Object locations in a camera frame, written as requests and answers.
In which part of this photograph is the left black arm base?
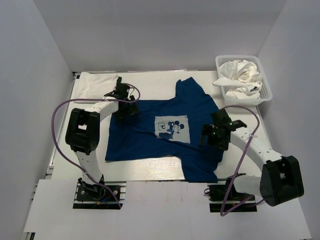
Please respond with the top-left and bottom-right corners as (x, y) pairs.
(72, 182), (126, 210)

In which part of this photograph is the white plastic basket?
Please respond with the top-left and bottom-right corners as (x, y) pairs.
(212, 55), (273, 106)

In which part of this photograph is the blue t-shirt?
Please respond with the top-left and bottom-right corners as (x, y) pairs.
(105, 77), (223, 183)

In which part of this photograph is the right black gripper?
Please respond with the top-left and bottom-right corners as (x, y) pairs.
(199, 123), (230, 151)

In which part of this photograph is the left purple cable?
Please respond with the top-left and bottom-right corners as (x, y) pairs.
(51, 83), (141, 210)

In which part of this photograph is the white t-shirt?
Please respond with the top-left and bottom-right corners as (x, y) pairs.
(213, 60), (263, 100)
(73, 72), (119, 99)

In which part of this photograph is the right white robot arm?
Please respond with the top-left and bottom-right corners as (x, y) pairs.
(200, 109), (305, 207)

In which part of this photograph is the folded white t-shirt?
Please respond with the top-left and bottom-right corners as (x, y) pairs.
(73, 72), (119, 99)

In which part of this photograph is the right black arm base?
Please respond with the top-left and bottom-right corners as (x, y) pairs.
(203, 183), (258, 213)

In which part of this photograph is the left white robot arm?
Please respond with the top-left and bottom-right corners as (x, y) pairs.
(65, 76), (140, 200)

